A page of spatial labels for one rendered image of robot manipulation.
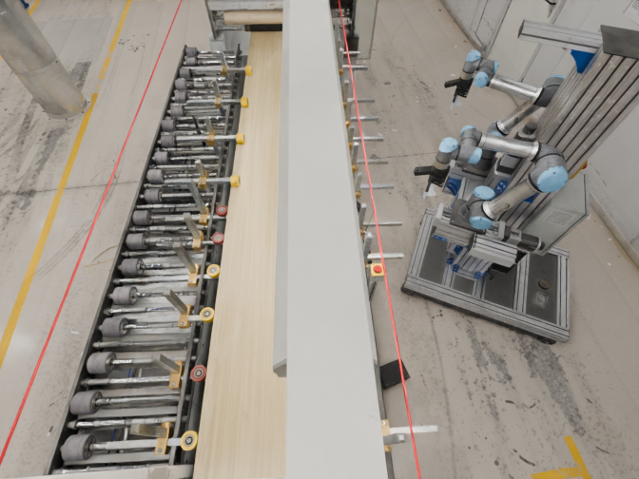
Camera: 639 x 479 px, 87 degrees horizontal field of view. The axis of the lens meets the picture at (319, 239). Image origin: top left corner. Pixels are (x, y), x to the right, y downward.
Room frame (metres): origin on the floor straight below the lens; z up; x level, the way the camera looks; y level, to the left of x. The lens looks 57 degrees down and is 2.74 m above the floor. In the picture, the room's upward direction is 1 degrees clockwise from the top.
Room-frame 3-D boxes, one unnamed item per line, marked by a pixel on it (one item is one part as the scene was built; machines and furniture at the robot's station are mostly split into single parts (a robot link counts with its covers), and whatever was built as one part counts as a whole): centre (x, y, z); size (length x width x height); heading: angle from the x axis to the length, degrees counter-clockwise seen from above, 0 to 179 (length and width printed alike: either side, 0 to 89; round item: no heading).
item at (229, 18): (3.88, 0.41, 1.05); 1.43 x 0.12 x 0.12; 93
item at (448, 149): (1.25, -0.62, 1.62); 0.09 x 0.08 x 0.11; 76
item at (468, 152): (1.24, -0.71, 1.61); 0.11 x 0.11 x 0.08; 76
